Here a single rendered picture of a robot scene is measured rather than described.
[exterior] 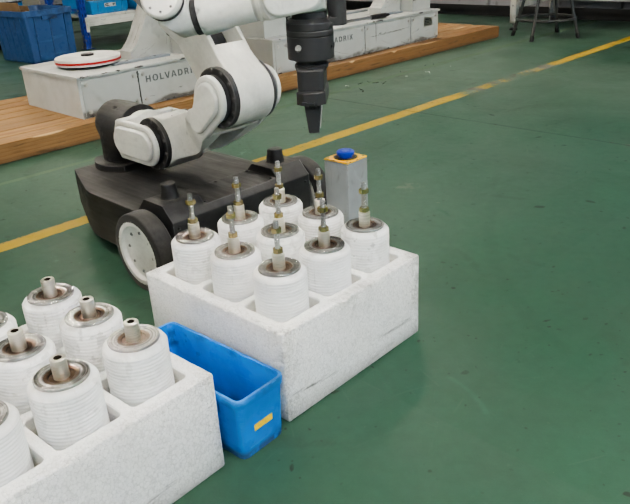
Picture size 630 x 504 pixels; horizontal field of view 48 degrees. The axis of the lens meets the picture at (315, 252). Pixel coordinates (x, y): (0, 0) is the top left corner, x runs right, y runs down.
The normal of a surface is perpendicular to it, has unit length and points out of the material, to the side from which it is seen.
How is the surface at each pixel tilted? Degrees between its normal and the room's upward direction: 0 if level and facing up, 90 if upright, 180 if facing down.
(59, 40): 92
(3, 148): 90
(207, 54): 90
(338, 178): 90
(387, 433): 0
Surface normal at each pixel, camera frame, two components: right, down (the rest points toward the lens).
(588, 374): -0.05, -0.91
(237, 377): -0.65, 0.32
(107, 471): 0.75, 0.24
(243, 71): 0.43, -0.51
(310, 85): -0.08, 0.42
